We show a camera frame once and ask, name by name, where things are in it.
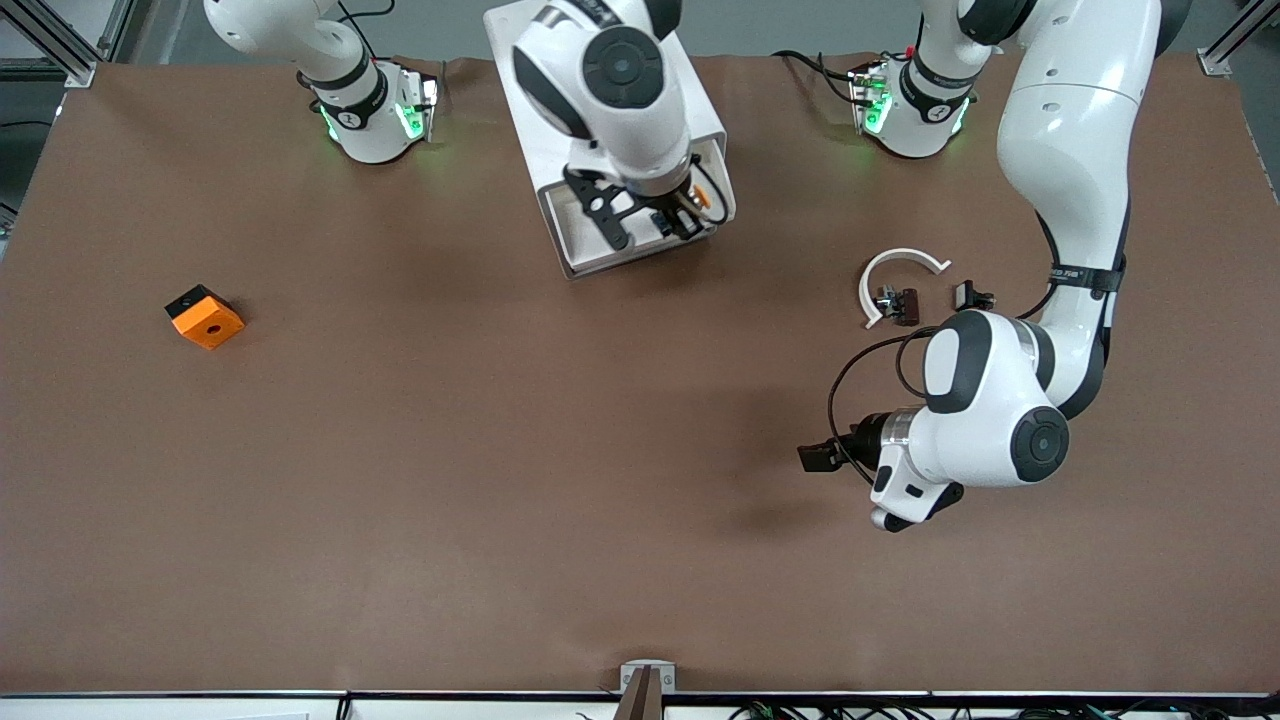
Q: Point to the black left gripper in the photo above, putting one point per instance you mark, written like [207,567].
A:
[862,440]

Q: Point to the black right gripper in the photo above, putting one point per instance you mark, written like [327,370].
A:
[672,213]

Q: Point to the orange push button switch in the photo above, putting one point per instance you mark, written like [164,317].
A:
[701,197]

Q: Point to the beige drawer with button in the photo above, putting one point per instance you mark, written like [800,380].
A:
[575,225]

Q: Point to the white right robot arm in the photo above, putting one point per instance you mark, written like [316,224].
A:
[620,110]

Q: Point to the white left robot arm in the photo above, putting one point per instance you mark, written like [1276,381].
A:
[1070,130]

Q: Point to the white drawer cabinet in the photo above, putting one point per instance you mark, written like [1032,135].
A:
[530,120]

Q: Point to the dark brown small component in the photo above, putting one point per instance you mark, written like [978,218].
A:
[908,307]

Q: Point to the small black clip component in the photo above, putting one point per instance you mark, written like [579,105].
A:
[966,296]

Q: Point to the metal connector plate green lights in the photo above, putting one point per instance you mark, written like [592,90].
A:
[420,110]
[872,100]

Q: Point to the orange and black box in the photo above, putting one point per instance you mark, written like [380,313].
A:
[210,325]

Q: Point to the grey metal bracket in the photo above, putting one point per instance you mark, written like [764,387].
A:
[630,675]

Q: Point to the white table frame rail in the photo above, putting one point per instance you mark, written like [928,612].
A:
[450,708]

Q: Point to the aluminium frame profile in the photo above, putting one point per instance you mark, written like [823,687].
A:
[1215,62]
[75,68]

